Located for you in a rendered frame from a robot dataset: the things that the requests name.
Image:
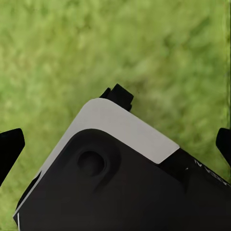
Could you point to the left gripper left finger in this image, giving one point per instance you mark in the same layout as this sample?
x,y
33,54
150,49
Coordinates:
x,y
12,143

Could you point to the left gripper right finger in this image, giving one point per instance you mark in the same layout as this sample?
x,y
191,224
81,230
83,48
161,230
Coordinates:
x,y
223,142

